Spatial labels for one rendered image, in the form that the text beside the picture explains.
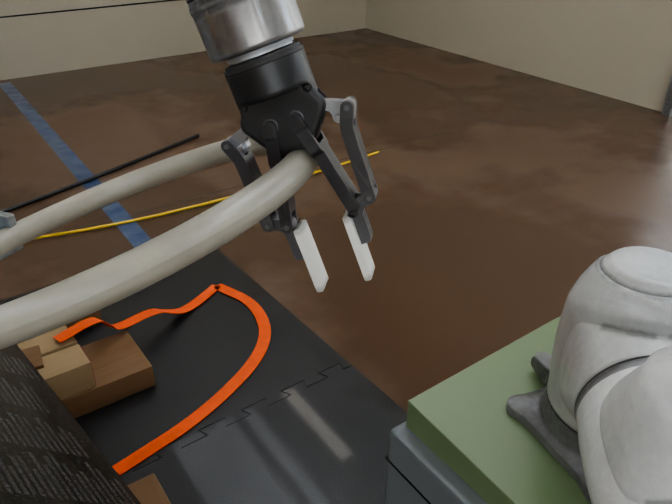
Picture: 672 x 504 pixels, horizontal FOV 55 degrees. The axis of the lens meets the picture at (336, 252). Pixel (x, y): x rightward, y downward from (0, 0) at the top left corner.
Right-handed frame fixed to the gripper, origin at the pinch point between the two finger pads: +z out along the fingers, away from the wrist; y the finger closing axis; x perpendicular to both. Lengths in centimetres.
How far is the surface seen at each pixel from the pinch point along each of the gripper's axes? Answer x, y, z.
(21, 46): -454, 339, -75
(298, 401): -108, 64, 88
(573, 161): -338, -53, 110
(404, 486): -14.0, 7.3, 43.3
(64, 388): -87, 124, 54
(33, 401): -27, 73, 24
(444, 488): -8.0, 0.0, 39.1
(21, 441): -13, 64, 23
